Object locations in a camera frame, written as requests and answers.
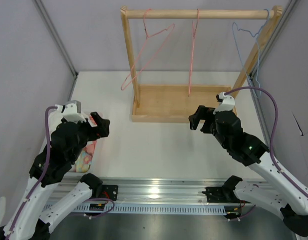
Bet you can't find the pink wire hanger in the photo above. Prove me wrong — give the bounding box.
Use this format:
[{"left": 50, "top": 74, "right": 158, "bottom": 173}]
[
  {"left": 188, "top": 9, "right": 199, "bottom": 96},
  {"left": 120, "top": 8, "right": 175, "bottom": 91}
]

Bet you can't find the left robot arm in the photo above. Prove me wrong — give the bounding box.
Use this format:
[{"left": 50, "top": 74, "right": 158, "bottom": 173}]
[{"left": 0, "top": 112, "right": 110, "bottom": 240}]

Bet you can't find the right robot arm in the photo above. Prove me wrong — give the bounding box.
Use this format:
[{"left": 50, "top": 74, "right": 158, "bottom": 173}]
[{"left": 189, "top": 105, "right": 308, "bottom": 237}]

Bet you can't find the wooden hanger rack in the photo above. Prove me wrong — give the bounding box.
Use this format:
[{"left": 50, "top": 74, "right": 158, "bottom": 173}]
[{"left": 120, "top": 5, "right": 283, "bottom": 123}]

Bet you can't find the pink cloth in basket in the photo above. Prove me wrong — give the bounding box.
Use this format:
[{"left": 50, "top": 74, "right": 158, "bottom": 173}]
[{"left": 84, "top": 112, "right": 97, "bottom": 156}]

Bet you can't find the white laundry basket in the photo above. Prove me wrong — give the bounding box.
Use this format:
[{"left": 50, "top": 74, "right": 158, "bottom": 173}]
[{"left": 48, "top": 111, "right": 102, "bottom": 177}]

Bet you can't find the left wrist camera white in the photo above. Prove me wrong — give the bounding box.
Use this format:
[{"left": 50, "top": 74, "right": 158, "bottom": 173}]
[{"left": 55, "top": 100, "right": 87, "bottom": 123}]

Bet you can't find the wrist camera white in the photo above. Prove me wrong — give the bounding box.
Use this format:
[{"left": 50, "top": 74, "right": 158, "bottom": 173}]
[
  {"left": 55, "top": 100, "right": 87, "bottom": 123},
  {"left": 213, "top": 92, "right": 235, "bottom": 114}
]

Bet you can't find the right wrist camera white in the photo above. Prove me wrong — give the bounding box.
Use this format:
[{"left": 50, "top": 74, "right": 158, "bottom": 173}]
[{"left": 213, "top": 92, "right": 235, "bottom": 114}]

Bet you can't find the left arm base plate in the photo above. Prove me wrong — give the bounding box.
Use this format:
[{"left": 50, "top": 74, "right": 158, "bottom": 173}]
[{"left": 96, "top": 184, "right": 118, "bottom": 201}]

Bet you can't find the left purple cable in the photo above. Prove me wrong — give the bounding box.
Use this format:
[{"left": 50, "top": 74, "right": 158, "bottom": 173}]
[{"left": 8, "top": 105, "right": 60, "bottom": 235}]

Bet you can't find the purple cable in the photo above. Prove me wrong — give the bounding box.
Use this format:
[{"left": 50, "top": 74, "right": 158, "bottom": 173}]
[
  {"left": 225, "top": 86, "right": 308, "bottom": 202},
  {"left": 8, "top": 105, "right": 60, "bottom": 235}
]

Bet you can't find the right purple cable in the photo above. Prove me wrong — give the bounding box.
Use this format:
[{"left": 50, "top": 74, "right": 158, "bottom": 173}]
[{"left": 225, "top": 86, "right": 308, "bottom": 202}]

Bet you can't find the aluminium mounting rail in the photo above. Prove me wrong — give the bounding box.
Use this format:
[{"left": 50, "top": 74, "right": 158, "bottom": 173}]
[{"left": 103, "top": 178, "right": 226, "bottom": 205}]

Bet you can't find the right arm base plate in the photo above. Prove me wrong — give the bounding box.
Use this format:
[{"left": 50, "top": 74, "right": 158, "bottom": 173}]
[{"left": 201, "top": 186, "right": 240, "bottom": 203}]

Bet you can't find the slotted cable duct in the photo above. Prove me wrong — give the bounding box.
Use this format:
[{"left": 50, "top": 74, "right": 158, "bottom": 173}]
[{"left": 73, "top": 203, "right": 248, "bottom": 216}]

